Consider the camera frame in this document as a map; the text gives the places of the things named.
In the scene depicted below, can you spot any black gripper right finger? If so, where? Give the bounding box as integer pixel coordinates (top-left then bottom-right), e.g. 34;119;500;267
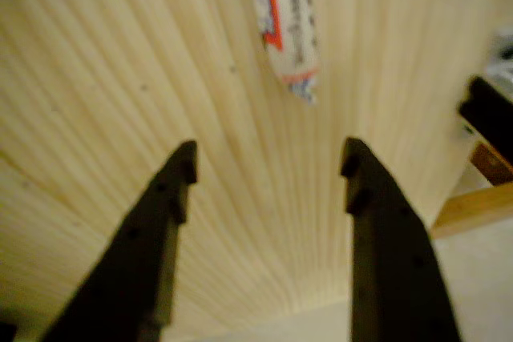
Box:
340;136;463;342

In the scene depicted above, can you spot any white red candy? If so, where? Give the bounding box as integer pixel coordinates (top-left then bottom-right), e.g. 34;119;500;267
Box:
244;0;322;107

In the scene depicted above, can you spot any silver metal bracket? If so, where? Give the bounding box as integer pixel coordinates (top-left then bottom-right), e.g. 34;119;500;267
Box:
485;29;513;91

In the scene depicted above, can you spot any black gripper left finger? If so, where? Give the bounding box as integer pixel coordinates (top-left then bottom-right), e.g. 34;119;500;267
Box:
42;139;199;342

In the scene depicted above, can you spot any black clamp block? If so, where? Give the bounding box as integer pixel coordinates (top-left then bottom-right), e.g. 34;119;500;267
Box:
458;75;513;187

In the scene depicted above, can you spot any brown wooden frame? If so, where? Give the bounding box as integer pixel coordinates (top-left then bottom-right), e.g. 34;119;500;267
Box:
430;143;513;239

